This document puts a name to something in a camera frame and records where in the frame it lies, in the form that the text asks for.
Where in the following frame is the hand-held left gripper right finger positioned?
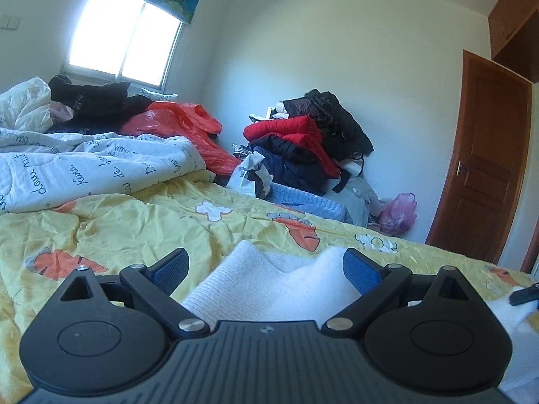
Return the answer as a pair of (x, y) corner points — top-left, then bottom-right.
(321, 248), (466, 338)

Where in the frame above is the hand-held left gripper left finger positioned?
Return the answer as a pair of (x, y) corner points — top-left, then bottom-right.
(59, 247), (210, 338)

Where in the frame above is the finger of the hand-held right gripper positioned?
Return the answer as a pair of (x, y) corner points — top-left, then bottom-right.
(509, 283), (539, 307)

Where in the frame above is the white ribbed knit garment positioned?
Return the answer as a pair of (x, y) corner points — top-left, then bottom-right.
(180, 240), (539, 393)

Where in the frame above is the black clothes heap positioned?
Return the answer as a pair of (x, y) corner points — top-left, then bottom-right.
(44, 74), (153, 135)

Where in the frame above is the yellow carrot print bedsheet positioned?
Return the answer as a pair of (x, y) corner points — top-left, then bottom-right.
(0, 174), (532, 404)

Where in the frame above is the pink plastic bag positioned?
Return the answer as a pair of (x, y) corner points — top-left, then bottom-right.
(378, 193), (418, 237)

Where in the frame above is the grey garment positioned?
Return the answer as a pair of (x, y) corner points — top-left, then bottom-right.
(326, 176), (382, 228)

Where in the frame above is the blue knit blanket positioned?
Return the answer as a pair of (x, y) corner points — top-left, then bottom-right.
(269, 183), (350, 224)

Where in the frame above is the navy padded jacket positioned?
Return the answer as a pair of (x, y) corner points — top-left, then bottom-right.
(252, 135), (338, 196)

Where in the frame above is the white plastic bag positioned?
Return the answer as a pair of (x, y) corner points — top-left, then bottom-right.
(227, 151), (274, 198)

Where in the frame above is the brown wooden door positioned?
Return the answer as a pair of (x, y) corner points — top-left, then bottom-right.
(425, 49), (533, 264)

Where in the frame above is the red plastic bag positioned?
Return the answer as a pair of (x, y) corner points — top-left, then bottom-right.
(119, 101), (243, 177)

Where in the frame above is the white script print quilt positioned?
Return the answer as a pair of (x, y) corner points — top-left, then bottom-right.
(0, 76), (208, 214)

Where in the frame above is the black jacket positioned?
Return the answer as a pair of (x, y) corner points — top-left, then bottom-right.
(280, 89), (375, 164)

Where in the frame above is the red padded jacket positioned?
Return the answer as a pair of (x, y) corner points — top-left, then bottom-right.
(243, 115), (341, 178)

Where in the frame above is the bright window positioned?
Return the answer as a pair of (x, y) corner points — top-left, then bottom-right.
(63, 0), (185, 91)

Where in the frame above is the brown wooden overhead cabinet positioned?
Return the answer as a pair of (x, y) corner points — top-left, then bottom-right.
(487, 0), (539, 82)

